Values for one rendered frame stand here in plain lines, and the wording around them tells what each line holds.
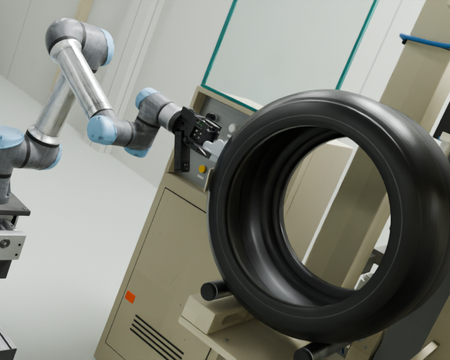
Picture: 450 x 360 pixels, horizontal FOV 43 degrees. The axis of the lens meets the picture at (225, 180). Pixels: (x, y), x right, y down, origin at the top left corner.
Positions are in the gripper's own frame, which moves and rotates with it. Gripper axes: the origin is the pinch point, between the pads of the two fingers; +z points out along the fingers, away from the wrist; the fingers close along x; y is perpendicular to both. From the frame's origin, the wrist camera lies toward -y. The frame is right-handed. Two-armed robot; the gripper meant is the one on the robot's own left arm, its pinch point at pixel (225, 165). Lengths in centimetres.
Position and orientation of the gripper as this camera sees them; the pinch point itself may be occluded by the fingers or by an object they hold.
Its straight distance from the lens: 152.7
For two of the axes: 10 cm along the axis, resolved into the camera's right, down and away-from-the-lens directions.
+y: 4.5, -8.5, -2.7
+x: 5.5, 0.3, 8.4
